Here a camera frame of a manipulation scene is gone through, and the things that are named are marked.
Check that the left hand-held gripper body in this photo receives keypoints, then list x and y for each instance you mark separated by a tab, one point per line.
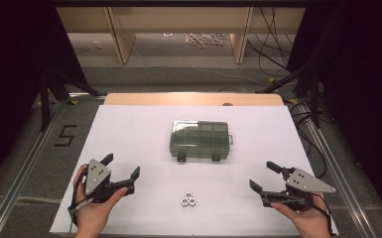
96	175

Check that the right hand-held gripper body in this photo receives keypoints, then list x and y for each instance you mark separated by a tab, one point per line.
302	181

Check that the clear plastic organizer box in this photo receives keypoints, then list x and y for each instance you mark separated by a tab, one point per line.
198	139

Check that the person's left hand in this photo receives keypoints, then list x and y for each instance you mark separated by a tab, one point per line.
92	214

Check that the person's right hand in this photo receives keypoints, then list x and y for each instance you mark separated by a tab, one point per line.
311	221

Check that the white table mat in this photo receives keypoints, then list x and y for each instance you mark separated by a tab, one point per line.
129	132

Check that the black tape floor number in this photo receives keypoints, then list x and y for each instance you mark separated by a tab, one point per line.
68	126

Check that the yellow tape piece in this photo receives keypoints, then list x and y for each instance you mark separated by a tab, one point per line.
271	80
292	100
73	102

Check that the black metal stand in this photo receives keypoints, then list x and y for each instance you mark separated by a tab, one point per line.
44	105
315	99

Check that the small white scrap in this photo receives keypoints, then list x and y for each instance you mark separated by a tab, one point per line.
168	34
97	44

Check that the dark curtain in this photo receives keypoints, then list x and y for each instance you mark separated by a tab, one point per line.
6	82
370	82

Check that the aluminium floor rail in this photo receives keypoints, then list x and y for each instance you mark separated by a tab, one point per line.
344	185
23	172

